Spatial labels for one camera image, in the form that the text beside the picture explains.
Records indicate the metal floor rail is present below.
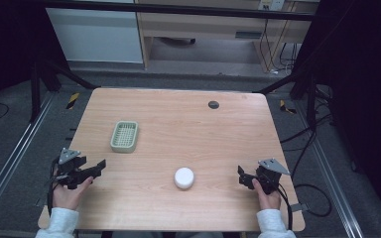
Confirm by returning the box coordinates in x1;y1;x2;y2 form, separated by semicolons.
0;93;57;230
293;98;365;238

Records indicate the white cabinet panel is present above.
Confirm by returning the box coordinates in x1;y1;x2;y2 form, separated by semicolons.
45;7;145;64

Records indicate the white power strip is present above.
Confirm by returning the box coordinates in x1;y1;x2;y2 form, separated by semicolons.
257;0;286;12

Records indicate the person's right hand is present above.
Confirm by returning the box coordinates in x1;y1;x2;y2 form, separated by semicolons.
251;178;282;211

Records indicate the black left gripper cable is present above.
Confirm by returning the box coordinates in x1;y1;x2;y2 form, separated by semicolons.
47;158;62;216

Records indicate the yellow black floor tape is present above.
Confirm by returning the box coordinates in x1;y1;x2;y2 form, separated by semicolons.
279;99;298;115
65;91;80;110

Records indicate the green plastic soap dish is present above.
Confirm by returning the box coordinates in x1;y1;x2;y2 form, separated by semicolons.
109;120;140;154

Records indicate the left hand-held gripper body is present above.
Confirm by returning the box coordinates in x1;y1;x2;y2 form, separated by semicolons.
51;147;95;190

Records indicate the grey table edge bracket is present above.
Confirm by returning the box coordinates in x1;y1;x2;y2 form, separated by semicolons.
289;202;310;213

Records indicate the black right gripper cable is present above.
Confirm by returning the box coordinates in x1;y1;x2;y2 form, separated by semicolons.
266;172;294;231

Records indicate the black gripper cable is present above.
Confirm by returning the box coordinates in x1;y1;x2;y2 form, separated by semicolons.
47;158;62;216
266;172;294;231

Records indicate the black metal stand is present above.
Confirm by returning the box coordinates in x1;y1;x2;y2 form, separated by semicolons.
252;70;319;129
29;59;99;124

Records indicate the black curtain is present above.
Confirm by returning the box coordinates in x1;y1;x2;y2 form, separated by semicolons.
0;0;69;124
292;0;381;230

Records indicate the black horizontal frame bar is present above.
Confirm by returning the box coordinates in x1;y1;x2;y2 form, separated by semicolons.
44;0;316;22

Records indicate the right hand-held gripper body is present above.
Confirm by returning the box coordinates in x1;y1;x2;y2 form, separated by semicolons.
255;158;292;195

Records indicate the person's left hand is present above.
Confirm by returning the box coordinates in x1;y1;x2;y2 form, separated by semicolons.
52;176;94;211

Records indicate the bundle of desk cables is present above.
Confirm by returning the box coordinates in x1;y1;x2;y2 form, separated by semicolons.
258;18;300;76

